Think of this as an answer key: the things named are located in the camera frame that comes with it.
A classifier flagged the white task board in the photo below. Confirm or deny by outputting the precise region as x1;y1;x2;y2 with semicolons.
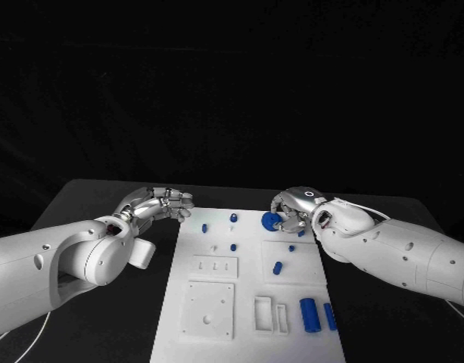
150;206;348;363

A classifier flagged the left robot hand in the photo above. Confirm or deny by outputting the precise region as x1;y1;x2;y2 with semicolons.
113;186;194;229

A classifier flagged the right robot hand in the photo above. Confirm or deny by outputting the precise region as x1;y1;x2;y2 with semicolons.
271;186;327;234

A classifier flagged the thin blue cylinder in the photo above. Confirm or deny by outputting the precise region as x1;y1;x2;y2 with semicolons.
323;302;339;331

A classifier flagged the blue gear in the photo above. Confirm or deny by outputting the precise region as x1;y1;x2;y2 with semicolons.
262;211;284;232

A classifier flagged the thick blue cylinder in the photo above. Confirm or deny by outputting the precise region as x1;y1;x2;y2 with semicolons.
298;297;323;334

